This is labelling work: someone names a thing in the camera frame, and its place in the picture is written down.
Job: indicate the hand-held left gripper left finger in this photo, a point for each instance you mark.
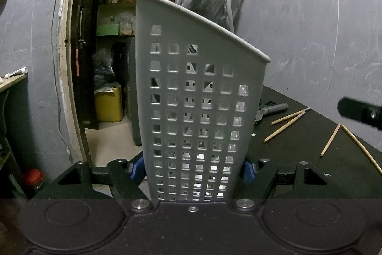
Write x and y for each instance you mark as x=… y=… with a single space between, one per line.
x=135 y=171

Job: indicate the dark plastic bag pile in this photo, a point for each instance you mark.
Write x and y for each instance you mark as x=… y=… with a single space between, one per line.
x=103 y=69

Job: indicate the door frame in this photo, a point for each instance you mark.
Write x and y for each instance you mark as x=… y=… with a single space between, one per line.
x=67 y=63

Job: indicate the yellow jerry can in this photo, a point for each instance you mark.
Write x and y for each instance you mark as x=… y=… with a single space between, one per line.
x=109 y=105

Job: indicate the grey perforated plastic basket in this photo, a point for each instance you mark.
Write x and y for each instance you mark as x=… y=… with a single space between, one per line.
x=179 y=34

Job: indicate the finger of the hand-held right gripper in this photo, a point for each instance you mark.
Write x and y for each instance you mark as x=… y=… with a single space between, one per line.
x=358 y=111

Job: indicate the red lidded jar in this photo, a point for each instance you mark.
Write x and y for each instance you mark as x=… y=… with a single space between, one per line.
x=33 y=178

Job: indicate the clear food bags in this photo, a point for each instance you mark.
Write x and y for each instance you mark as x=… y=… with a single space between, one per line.
x=124 y=23

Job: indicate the dark grey cabinet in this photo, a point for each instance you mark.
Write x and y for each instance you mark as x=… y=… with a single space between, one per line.
x=132 y=93

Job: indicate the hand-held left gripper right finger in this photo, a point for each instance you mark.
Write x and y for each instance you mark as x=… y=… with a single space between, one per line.
x=247 y=173

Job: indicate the kitchen counter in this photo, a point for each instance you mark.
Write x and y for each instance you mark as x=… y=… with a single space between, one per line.
x=12 y=81

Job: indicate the green box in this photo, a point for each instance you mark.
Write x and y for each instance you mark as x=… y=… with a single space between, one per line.
x=107 y=29

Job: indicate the wooden chopstick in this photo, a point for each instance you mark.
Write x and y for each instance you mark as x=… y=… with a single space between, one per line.
x=361 y=149
x=330 y=140
x=283 y=127
x=291 y=116

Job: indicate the white squeeze tube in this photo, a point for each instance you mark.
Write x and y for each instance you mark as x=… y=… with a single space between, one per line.
x=15 y=72

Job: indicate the dark wooden door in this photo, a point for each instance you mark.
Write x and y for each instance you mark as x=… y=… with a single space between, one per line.
x=86 y=34

